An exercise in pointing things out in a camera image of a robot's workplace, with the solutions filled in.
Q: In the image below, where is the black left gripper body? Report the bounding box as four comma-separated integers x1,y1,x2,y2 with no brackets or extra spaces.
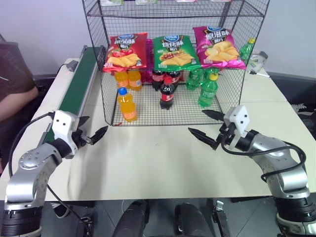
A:
73,126,93,150

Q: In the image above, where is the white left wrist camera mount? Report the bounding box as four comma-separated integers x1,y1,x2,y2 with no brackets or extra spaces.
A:
51,110,80,158

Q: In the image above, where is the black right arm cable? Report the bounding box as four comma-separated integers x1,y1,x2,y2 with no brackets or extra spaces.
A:
220,137,308,182

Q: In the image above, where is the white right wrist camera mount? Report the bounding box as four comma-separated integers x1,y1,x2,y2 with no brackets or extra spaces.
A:
223,105,251,149

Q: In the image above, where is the white shoe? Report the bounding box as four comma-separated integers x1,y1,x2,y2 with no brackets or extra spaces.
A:
50,201,71,220

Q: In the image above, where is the green conveyor belt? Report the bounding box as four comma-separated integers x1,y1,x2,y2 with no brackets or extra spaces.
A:
38,45,105,149

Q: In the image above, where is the green soda bottle yellow cap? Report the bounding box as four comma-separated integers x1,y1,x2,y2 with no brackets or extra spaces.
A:
239,38,256,66
198,73,219,108

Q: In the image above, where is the magenta potato chips bag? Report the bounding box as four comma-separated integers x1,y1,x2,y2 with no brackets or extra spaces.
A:
192,25,247,70

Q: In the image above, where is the green potato chips bag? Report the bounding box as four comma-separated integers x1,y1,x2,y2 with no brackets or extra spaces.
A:
151,34,202,72

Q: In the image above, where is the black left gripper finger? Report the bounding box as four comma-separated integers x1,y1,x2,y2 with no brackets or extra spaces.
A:
78,116,90,130
89,125,109,146

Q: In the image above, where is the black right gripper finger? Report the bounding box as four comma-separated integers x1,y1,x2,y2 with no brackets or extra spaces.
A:
201,109,227,122
188,127,218,151

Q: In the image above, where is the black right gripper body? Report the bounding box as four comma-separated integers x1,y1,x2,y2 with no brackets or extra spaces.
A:
217,121,236,143

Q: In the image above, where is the magenta snack package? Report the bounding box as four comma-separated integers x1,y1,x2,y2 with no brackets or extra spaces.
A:
142,39,155,86

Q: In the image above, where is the black hanging cable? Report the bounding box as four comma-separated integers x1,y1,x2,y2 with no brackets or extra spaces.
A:
46,184,92,237

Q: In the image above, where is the dark rounded shape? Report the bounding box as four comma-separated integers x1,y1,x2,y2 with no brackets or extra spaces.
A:
112,199,150,237
174,202,216,237

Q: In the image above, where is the orange soda bottle blue cap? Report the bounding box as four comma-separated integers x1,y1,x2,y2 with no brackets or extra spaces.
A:
117,86,138,123

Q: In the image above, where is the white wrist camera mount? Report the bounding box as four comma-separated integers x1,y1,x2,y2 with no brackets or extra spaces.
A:
223,105,251,149
51,110,80,158

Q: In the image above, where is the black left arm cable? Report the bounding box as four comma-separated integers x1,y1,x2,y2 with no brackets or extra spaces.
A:
8,112,56,178

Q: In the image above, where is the black table leg bracket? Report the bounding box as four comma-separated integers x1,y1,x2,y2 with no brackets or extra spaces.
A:
212,200,232,237

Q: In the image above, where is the red potato chips bag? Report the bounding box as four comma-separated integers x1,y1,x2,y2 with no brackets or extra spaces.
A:
102,32,149,73

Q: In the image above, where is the cola bottle red cap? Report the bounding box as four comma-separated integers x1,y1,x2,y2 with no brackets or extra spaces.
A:
159,77,177,110

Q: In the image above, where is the black wire mesh rack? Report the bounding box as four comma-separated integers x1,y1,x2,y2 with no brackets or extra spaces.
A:
82,0,271,127

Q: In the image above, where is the person in brown shirt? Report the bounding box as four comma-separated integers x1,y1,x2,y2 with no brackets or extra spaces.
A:
0,41,40,171

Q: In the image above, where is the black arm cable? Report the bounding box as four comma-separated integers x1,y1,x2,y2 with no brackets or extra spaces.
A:
8,112,56,178
220,137,308,182

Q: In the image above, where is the white grey handheld device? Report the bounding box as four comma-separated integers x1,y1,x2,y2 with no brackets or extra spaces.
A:
247,50,269,73

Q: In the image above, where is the black white patterned mat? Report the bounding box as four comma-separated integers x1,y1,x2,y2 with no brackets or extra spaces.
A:
290,102,316,139

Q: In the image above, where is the white marker pen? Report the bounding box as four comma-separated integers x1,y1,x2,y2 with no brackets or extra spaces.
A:
249,70,271,78

